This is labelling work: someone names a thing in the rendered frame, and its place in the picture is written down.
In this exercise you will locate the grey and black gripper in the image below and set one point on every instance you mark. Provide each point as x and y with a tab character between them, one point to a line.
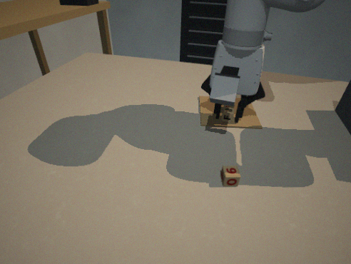
249	71

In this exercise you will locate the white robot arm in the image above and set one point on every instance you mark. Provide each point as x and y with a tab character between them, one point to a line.
244	25

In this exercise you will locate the tan flat mat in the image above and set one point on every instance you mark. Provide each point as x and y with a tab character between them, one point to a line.
207	115

